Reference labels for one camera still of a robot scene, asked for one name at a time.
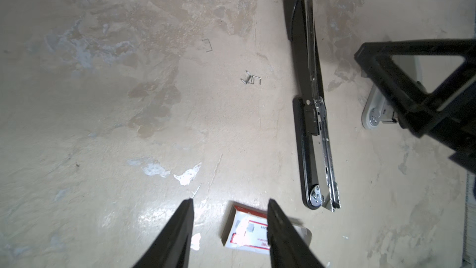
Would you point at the single loose staple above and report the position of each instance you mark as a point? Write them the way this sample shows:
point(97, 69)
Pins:
point(207, 45)

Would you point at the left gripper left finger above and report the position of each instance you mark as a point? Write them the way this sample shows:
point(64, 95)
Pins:
point(171, 249)

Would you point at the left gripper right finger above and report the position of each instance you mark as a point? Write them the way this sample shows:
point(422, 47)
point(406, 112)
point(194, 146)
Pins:
point(287, 248)

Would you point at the grey silver stapler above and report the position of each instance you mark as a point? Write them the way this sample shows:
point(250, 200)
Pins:
point(377, 109)

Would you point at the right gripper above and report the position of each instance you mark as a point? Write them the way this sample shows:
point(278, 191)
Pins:
point(447, 114)

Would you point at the small loose staple strip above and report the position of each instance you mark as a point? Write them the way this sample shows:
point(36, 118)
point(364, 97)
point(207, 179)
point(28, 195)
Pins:
point(251, 79)

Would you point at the red white staple box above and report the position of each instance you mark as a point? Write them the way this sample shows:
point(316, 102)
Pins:
point(246, 230)

